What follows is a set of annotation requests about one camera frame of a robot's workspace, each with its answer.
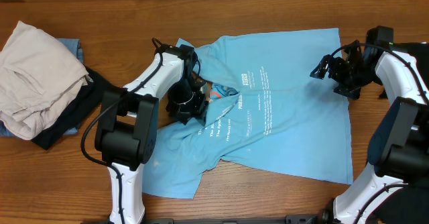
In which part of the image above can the light blue printed t-shirt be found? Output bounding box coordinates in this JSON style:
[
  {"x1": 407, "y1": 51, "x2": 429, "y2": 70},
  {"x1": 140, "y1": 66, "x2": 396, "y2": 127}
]
[{"x1": 143, "y1": 28, "x2": 353, "y2": 199}]

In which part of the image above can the beige folded garment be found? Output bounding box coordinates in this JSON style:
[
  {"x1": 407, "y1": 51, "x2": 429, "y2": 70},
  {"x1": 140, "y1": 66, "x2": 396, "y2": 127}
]
[{"x1": 1, "y1": 21, "x2": 88, "y2": 140}]

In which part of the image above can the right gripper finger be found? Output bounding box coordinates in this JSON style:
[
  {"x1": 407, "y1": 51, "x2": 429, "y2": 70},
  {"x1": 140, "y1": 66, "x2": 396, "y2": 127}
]
[
  {"x1": 334, "y1": 85, "x2": 361, "y2": 100},
  {"x1": 310, "y1": 54, "x2": 330, "y2": 79}
]

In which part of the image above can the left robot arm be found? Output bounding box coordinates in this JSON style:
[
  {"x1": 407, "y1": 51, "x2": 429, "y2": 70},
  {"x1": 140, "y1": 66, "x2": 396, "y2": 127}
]
[{"x1": 95, "y1": 43, "x2": 208, "y2": 223}]

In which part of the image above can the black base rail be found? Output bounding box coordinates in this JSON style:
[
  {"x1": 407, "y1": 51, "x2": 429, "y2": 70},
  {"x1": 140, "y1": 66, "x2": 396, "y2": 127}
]
[{"x1": 144, "y1": 214, "x2": 327, "y2": 224}]

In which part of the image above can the black t-shirt right pile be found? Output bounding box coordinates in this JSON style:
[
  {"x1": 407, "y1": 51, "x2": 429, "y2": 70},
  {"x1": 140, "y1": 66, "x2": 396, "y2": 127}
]
[{"x1": 373, "y1": 43, "x2": 428, "y2": 224}]

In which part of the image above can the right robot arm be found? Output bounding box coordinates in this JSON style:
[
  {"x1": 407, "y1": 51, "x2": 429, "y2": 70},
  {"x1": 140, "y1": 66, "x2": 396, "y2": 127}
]
[{"x1": 285, "y1": 25, "x2": 428, "y2": 223}]

